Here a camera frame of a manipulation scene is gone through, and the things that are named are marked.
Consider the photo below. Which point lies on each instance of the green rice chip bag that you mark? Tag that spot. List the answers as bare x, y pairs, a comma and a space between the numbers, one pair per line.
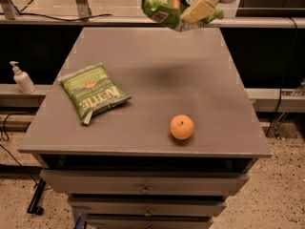
167, 14

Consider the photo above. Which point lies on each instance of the green jalapeno Kettle chip bag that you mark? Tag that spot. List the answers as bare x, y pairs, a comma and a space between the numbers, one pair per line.
92, 91

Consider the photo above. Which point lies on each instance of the orange fruit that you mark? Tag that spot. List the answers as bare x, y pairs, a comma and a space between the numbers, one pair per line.
181, 127

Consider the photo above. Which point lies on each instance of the grey drawer cabinet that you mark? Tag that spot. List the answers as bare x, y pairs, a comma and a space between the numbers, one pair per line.
167, 73

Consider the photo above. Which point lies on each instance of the white pump bottle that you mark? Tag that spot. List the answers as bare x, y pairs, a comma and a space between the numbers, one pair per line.
22, 79

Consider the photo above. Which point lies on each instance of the top grey drawer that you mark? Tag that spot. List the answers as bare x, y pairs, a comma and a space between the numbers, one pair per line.
144, 183

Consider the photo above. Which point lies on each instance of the grey drawer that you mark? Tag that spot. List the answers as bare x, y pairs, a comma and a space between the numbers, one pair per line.
144, 183
149, 206
116, 222

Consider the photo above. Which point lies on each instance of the middle grey drawer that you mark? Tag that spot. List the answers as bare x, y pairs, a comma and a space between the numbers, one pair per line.
149, 206

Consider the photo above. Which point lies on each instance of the bottom grey drawer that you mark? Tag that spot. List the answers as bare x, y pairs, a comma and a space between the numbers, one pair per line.
116, 222

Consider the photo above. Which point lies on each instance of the black metal floor bracket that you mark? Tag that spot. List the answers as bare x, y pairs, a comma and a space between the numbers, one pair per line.
34, 208

